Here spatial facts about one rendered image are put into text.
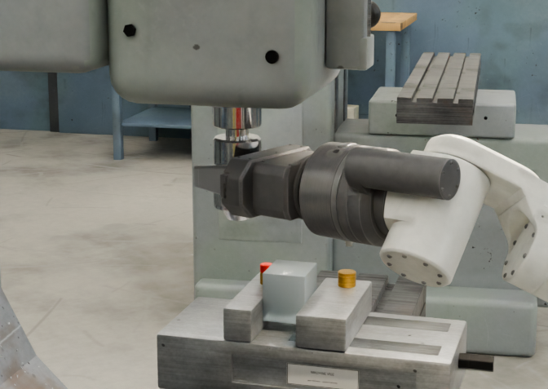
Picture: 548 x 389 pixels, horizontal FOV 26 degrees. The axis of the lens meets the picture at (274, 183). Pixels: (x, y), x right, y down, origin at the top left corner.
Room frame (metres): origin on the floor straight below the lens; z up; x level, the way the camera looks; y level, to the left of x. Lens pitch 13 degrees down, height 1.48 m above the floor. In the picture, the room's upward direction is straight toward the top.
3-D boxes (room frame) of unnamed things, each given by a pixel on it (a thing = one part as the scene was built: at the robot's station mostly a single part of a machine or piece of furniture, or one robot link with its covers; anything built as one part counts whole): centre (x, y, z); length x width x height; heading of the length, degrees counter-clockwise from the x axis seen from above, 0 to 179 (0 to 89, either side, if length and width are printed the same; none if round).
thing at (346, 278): (1.39, -0.09, 1.04); 0.02 x 0.02 x 0.02
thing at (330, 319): (1.35, -0.07, 1.02); 0.15 x 0.06 x 0.04; 164
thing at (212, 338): (1.36, -0.05, 0.98); 0.35 x 0.15 x 0.11; 74
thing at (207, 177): (1.11, 0.05, 1.23); 0.06 x 0.02 x 0.03; 51
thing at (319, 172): (1.08, -0.04, 1.23); 0.13 x 0.12 x 0.10; 141
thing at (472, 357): (1.30, -0.24, 0.97); 0.04 x 0.02 x 0.02; 74
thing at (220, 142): (1.14, 0.04, 1.26); 0.05 x 0.05 x 0.01
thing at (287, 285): (1.36, -0.02, 1.04); 0.06 x 0.05 x 0.06; 164
